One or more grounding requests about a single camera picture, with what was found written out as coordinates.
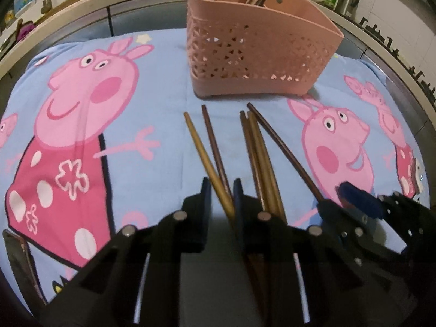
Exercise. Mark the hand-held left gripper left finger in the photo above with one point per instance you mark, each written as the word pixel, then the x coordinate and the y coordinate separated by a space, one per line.
pixel 190 218

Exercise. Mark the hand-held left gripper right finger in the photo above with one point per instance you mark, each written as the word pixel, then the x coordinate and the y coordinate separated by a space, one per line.
pixel 272 231

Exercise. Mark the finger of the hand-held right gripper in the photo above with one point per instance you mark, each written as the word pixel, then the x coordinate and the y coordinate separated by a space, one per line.
pixel 347 221
pixel 361 199

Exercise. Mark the light brown single chopstick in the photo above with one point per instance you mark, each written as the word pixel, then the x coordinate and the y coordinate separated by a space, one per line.
pixel 208 167
pixel 265 163

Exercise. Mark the pink perforated plastic basket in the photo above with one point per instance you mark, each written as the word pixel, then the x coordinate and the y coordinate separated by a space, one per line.
pixel 259 47

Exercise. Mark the blue pig printed blanket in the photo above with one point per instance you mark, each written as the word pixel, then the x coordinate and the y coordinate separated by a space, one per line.
pixel 163 194

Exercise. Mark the black gas stove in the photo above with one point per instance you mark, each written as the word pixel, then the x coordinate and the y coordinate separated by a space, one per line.
pixel 402 54

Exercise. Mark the steel kettle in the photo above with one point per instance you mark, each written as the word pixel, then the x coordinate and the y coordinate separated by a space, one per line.
pixel 348 1

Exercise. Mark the purple cloth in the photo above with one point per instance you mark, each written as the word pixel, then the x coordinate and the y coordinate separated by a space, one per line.
pixel 26 31

